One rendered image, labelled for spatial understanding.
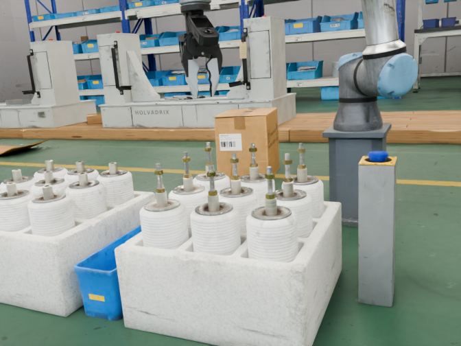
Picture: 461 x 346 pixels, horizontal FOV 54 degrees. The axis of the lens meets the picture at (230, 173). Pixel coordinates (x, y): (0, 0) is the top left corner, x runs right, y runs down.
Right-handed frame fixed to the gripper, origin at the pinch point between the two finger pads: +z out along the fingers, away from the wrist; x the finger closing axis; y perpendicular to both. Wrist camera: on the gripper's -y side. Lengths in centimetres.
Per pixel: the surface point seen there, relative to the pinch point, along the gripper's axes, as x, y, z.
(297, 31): -243, 400, -37
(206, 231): 10.4, -28.4, 23.9
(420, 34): -386, 355, -23
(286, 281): 1, -42, 31
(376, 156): -25.5, -31.7, 13.7
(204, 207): 9.0, -23.1, 21.0
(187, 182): 8.4, -9.1, 19.1
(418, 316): -30, -40, 46
